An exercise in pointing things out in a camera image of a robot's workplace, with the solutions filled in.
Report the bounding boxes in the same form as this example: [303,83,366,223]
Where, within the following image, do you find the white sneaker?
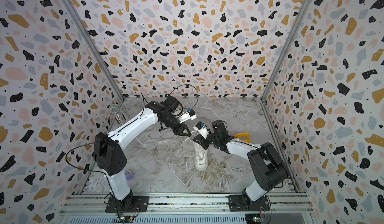
[186,138,208,171]

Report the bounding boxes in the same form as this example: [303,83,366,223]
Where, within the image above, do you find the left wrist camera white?
[179,108,197,123]

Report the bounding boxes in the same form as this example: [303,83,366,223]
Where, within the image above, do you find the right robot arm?
[193,120,290,204]

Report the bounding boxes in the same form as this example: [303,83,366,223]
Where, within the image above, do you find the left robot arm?
[94,95,196,202]

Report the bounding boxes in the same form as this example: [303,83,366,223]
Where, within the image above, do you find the aluminium front rail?
[59,193,314,216]

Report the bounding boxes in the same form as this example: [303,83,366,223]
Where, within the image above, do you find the aluminium corner post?
[61,0,124,100]
[260,0,319,102]

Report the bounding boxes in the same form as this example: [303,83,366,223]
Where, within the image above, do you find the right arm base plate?
[228,194,271,212]

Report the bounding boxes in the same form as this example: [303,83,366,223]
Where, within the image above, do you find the aluminium corner post left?
[61,0,124,100]

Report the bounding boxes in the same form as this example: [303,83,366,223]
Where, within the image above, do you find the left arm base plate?
[105,196,150,213]

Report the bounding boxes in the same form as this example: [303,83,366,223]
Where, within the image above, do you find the purple small object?
[125,171,134,181]

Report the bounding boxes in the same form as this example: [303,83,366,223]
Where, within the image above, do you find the yellow plastic frame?
[235,132,250,143]

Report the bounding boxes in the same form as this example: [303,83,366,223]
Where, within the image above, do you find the aluminium corner post right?
[260,0,319,102]

